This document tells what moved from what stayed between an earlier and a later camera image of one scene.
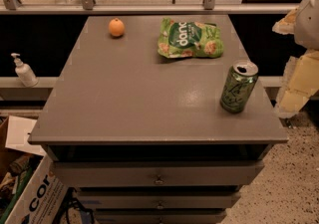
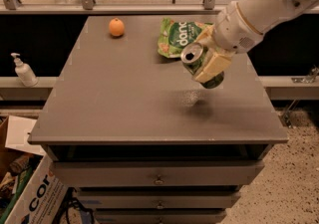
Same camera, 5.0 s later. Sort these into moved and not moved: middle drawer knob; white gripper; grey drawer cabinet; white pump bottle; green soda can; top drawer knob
Moved: white gripper; green soda can
Not moved: middle drawer knob; top drawer knob; grey drawer cabinet; white pump bottle
